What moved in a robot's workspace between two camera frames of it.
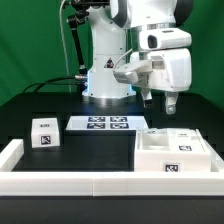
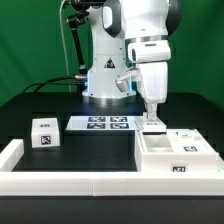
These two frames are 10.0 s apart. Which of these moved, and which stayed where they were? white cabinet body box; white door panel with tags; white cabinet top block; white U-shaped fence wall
Moved: white cabinet body box; white door panel with tags
Stayed: white U-shaped fence wall; white cabinet top block
